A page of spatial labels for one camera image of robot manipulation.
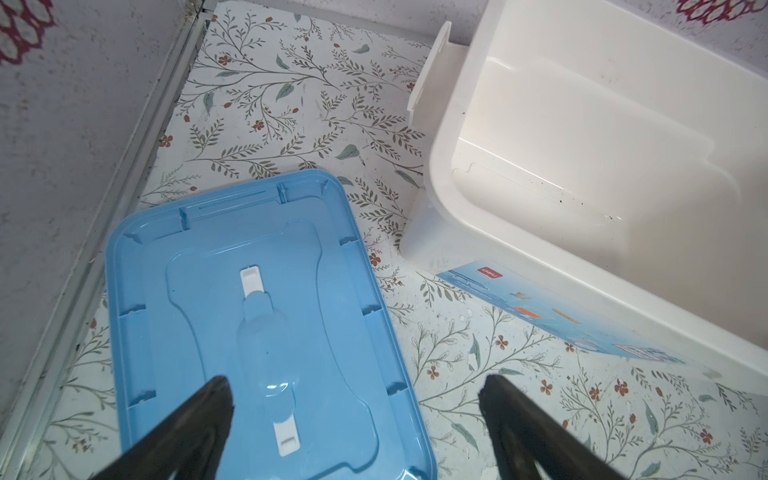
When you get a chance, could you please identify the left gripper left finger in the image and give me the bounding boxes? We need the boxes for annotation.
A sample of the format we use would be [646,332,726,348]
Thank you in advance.
[95,375,234,480]

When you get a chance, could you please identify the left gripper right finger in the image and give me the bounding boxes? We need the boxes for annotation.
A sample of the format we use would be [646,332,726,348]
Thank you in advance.
[478,374,622,479]

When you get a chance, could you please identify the white plastic storage bin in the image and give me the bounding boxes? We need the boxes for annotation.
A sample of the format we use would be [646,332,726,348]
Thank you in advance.
[400,1,767,395]

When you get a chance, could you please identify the blue plastic bin lid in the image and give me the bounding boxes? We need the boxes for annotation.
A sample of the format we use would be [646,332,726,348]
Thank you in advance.
[105,170,438,479]

